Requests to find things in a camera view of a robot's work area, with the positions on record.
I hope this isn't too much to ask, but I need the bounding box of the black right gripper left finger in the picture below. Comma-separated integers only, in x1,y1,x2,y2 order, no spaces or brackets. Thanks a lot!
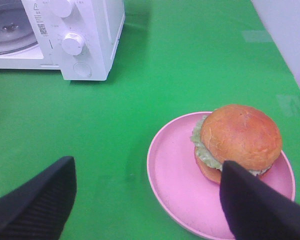
0,156,77,240

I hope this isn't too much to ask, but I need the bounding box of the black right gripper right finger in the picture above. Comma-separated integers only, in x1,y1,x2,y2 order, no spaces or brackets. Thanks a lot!
219,160,300,240

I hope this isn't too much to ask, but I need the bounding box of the pink round plate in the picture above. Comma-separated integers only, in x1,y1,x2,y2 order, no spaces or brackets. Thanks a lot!
146,111,296,240

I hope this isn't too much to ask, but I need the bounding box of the burger with lettuce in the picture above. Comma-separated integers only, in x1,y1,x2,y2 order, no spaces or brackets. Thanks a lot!
190,104,283,184

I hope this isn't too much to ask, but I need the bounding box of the round white door button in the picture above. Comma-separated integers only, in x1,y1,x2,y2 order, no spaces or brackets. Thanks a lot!
73,62,92,77

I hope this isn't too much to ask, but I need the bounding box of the white microwave knob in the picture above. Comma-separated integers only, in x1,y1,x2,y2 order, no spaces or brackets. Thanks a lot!
61,32,85,56
48,0,75,18

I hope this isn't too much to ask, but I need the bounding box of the green table mat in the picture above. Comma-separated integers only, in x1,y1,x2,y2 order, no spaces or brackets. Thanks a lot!
0,0,300,240

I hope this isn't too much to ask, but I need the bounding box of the white microwave oven body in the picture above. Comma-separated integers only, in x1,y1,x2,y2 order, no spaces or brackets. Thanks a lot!
0,0,125,81

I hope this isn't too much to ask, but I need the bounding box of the glass microwave turntable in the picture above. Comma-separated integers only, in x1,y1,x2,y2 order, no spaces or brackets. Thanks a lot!
0,6,38,55

